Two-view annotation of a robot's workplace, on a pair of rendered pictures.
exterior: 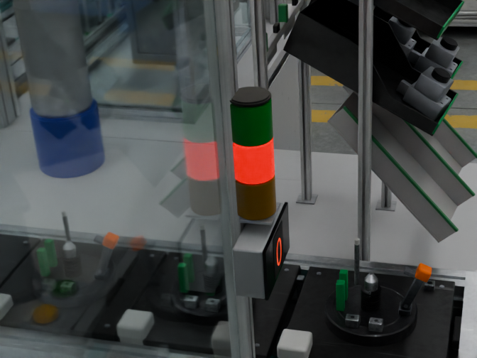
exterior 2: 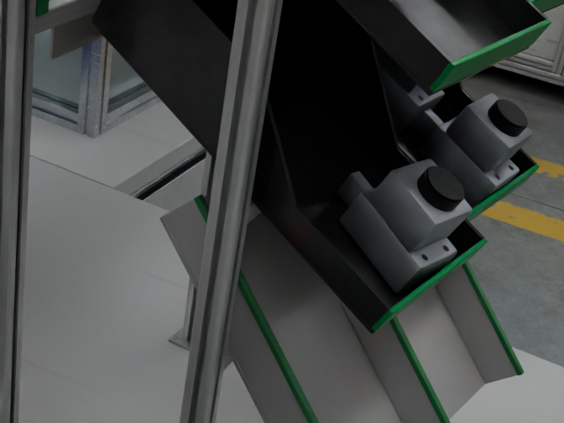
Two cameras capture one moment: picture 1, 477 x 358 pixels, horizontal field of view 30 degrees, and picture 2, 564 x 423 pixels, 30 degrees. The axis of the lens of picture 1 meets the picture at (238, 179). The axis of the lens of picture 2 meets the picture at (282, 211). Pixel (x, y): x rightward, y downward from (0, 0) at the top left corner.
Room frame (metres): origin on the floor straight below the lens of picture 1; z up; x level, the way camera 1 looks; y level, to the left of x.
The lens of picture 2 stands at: (0.73, -0.28, 1.56)
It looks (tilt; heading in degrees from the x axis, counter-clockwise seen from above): 29 degrees down; 4
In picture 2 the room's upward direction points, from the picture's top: 10 degrees clockwise
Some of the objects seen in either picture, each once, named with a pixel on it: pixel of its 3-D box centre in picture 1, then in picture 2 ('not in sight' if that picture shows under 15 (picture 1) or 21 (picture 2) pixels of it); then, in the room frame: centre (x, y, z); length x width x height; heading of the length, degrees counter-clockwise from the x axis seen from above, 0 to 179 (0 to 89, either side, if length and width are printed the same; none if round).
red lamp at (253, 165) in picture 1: (253, 156); not in sight; (0.95, -0.02, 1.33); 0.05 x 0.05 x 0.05
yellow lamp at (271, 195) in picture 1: (255, 192); not in sight; (0.95, -0.02, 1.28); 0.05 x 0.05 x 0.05
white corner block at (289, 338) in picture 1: (294, 349); not in sight; (1.03, -0.07, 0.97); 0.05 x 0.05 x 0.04; 73
